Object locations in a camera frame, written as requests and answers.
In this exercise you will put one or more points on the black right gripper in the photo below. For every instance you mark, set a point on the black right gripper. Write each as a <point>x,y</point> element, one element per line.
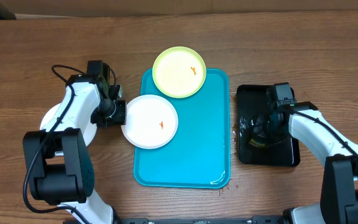
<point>263,132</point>

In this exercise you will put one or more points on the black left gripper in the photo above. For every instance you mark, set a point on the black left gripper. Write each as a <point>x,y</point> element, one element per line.
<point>120,118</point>

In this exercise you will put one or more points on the green yellow sponge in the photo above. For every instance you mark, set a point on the green yellow sponge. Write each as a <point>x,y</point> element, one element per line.
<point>258,143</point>

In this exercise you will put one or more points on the white plate with stain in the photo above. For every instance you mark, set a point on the white plate with stain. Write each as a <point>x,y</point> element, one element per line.
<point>151,122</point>

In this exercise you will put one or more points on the light green plate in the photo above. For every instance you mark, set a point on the light green plate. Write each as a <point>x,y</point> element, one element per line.
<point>179,72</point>

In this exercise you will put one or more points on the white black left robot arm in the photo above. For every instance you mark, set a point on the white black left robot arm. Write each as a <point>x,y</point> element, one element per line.
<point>60,173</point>

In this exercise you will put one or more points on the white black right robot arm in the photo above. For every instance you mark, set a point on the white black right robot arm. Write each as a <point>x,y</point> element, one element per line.
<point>338,155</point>

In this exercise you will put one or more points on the black rectangular water tray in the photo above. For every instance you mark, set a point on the black rectangular water tray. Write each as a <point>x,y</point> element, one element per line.
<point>251,100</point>

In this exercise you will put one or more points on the teal plastic tray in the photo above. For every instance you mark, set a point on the teal plastic tray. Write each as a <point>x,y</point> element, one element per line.
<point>199,155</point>

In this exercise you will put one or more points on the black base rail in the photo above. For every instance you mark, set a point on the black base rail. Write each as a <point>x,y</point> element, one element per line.
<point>269,219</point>

